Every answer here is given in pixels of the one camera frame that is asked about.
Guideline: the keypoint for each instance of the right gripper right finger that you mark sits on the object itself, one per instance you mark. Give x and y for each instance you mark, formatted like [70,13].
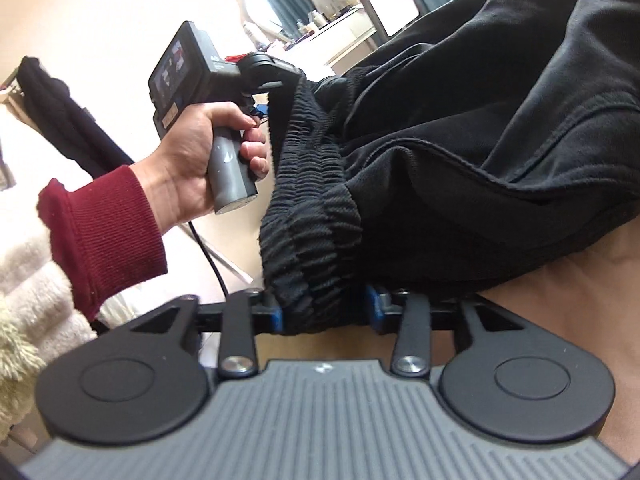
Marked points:
[408,316]

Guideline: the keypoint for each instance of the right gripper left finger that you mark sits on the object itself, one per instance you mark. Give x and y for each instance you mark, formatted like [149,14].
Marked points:
[245,314]

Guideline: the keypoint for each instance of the black pants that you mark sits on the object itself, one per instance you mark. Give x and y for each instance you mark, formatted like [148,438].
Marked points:
[487,139]

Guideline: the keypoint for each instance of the red sleeve forearm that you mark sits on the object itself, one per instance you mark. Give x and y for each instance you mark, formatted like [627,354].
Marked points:
[103,236]

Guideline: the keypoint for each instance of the person left hand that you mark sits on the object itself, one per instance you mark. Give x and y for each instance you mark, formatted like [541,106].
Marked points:
[174,177]

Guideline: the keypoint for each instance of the wavy mirror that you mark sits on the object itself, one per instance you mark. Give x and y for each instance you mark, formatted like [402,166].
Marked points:
[286,18]

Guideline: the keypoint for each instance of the white dressing table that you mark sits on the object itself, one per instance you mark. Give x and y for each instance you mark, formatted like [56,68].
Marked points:
[337,47]

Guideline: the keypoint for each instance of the pastel bed sheet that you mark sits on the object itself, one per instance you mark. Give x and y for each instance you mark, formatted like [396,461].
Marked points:
[590,299]

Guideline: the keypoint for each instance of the cream fleece garment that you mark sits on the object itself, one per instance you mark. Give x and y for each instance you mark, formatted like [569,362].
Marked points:
[39,321]

